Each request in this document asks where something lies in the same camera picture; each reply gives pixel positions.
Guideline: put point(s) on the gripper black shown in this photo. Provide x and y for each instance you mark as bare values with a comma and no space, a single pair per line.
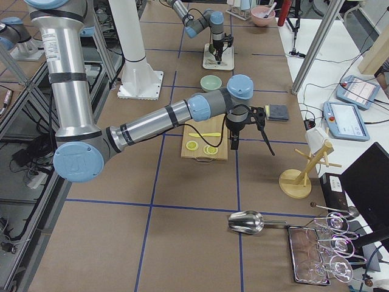
234,126
217,48

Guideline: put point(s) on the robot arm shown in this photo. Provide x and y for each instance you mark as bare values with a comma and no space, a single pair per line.
82,147
214,20

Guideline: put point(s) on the green ceramic bowl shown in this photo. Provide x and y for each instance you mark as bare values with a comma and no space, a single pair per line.
210,83

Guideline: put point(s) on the pink bowl with ice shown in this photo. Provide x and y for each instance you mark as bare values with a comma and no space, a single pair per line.
261,17

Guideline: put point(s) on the green avocado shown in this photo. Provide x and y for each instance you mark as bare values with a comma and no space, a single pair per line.
211,49

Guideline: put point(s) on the white plastic tray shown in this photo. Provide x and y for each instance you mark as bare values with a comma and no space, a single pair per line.
227,57

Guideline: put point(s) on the yellow plastic knife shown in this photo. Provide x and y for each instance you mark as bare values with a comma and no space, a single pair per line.
215,134

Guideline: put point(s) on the wooden cutting board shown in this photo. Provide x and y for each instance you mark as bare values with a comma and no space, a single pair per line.
206,140

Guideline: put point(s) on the grey folded cloth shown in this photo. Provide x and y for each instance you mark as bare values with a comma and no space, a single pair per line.
277,112

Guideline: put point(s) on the metal tube with black tip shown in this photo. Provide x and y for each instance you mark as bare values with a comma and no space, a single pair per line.
270,10

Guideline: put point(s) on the wooden mug tree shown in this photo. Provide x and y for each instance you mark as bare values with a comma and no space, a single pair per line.
295,183

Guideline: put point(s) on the black tripod stick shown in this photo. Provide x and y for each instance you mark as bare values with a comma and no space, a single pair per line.
297,12

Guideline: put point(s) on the metal scoop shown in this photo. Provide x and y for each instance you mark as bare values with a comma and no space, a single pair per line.
251,222

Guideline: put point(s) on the black box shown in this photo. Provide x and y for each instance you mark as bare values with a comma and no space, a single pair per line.
333,191

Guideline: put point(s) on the near teach pendant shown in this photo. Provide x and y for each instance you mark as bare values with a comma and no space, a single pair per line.
344,121

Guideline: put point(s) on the teach pendant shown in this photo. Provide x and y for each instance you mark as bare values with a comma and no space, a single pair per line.
344,121
360,92

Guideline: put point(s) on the far teach pendant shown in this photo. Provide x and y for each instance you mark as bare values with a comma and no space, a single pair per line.
360,92

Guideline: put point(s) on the wine glass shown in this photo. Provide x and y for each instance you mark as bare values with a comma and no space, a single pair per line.
316,272
333,224
342,246

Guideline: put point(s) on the black monitor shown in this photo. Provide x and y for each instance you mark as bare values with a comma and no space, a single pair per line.
365,181

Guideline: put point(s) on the dark rectangular tray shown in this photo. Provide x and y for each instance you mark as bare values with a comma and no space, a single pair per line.
304,254

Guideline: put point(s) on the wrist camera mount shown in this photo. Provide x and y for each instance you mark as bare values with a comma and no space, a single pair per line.
228,40
257,117

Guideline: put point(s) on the white wire cup rack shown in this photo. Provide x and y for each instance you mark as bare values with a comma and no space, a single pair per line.
239,8

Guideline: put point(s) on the white camera pillar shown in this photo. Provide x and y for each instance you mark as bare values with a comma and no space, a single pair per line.
139,80

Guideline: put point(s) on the aluminium frame post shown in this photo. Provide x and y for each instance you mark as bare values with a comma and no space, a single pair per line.
323,30

